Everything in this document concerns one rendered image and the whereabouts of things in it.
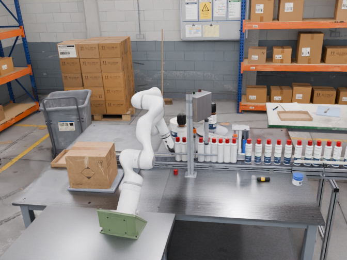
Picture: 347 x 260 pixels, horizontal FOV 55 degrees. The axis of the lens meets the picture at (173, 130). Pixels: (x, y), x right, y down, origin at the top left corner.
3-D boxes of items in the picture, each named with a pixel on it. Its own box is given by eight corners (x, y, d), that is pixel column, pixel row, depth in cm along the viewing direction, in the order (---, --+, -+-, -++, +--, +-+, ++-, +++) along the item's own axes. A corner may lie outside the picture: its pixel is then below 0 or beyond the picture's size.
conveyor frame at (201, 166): (289, 166, 269) (289, 161, 268) (292, 173, 259) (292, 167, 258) (95, 158, 295) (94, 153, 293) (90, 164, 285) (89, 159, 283)
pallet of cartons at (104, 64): (139, 106, 678) (133, 35, 623) (130, 121, 602) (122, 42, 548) (82, 106, 691) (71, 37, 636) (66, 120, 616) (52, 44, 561)
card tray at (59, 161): (95, 154, 302) (95, 150, 300) (84, 168, 278) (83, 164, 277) (64, 152, 306) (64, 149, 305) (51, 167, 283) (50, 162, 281)
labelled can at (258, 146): (260, 161, 268) (262, 137, 260) (261, 164, 264) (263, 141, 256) (253, 161, 269) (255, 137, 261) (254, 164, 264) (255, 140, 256)
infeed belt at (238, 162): (289, 165, 268) (290, 161, 266) (291, 171, 260) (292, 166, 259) (94, 158, 293) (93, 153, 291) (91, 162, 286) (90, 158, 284)
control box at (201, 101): (211, 116, 252) (211, 92, 245) (196, 123, 241) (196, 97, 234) (201, 113, 259) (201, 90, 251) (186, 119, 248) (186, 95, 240)
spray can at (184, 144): (187, 158, 277) (186, 135, 269) (188, 161, 273) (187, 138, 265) (180, 159, 277) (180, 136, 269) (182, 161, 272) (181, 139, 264)
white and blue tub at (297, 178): (295, 186, 242) (296, 178, 239) (290, 181, 248) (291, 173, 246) (304, 184, 244) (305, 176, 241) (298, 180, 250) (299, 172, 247)
